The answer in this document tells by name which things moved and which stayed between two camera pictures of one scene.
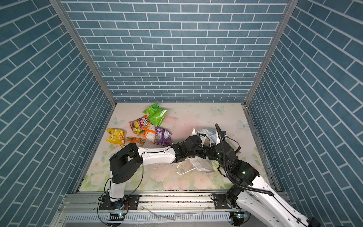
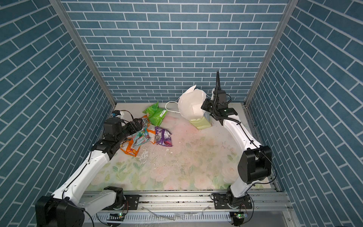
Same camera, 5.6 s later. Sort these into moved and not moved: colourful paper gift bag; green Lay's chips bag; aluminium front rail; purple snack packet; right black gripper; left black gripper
Moved: colourful paper gift bag; left black gripper; right black gripper
Not moved: aluminium front rail; purple snack packet; green Lay's chips bag
